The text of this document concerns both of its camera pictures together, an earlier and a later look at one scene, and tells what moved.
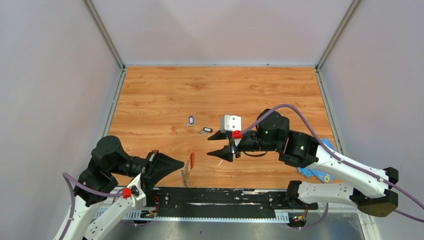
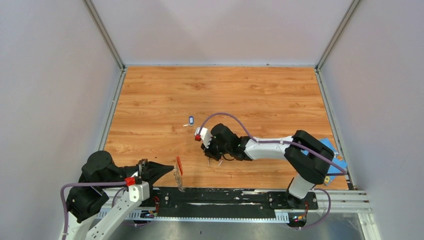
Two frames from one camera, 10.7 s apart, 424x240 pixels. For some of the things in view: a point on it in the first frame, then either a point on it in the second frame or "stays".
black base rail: (209, 202) stays
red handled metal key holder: (186, 171) to (178, 174)
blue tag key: (191, 120) stays
